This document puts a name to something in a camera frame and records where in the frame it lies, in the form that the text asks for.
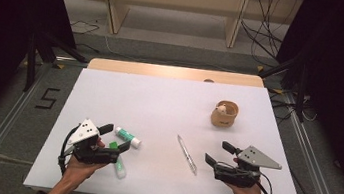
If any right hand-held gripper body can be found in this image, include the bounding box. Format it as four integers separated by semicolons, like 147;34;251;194
211;140;286;194

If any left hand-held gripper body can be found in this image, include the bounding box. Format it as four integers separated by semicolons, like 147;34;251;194
65;116;124;169

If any glue stick with green label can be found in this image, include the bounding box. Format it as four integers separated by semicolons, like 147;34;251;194
112;126;144;150

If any glue stick with green cap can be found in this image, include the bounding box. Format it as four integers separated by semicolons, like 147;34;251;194
104;139;132;181

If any clear silver pen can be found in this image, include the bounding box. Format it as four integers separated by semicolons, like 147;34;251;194
172;133;203;177

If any tan pen holder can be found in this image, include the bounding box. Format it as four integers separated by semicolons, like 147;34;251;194
208;97;241;131

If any person's left hand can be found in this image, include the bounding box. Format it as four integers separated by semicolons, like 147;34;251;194
61;133;111;190

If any white table board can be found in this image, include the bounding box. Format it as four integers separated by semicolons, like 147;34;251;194
22;57;319;194

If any black metal stand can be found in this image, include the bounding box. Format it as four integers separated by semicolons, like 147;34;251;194
20;29;92;100
252;46;315;124

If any light wooden shelf unit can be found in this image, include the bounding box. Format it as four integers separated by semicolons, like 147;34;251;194
47;0;305;59

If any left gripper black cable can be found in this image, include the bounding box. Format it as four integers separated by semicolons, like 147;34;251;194
55;123;80;178

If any tangle of floor cables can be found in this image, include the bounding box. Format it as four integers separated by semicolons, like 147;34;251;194
266;88;320;129

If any thin black floor cable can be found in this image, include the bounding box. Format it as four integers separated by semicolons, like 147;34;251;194
68;17;101;37

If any bundle of black cables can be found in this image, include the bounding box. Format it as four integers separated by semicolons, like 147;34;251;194
235;0;292;69

